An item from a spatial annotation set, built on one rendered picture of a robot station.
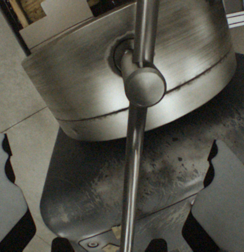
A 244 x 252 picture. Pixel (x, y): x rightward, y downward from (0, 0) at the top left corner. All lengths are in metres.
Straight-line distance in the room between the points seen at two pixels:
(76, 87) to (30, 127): 1.45
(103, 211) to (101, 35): 0.20
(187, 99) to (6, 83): 1.45
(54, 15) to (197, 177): 0.29
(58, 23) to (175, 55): 0.18
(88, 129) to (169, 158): 0.10
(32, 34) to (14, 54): 1.21
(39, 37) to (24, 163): 1.61
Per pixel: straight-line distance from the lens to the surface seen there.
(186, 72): 0.20
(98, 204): 0.26
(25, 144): 1.74
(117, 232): 0.29
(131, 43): 0.18
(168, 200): 0.26
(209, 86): 0.23
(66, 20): 0.31
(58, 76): 0.21
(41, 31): 0.31
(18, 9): 0.54
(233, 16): 1.52
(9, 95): 1.60
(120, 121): 0.21
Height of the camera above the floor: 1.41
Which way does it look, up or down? 62 degrees down
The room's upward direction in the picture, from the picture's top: 162 degrees clockwise
